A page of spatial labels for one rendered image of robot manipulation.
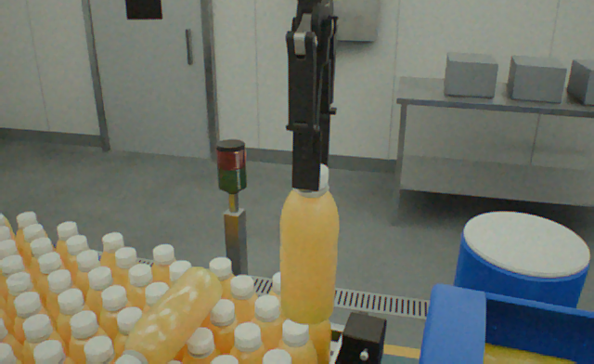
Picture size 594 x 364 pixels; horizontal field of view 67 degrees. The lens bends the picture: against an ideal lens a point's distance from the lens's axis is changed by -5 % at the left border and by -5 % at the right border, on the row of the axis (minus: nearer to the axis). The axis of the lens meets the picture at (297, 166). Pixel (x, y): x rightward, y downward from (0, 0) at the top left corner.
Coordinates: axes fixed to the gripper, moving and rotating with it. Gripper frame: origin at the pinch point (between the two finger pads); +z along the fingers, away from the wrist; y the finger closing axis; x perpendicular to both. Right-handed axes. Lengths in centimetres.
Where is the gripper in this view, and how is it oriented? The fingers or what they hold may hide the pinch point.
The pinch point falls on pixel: (311, 151)
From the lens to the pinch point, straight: 51.8
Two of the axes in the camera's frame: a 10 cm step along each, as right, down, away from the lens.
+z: -0.2, 9.1, 4.2
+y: 2.6, -4.0, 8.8
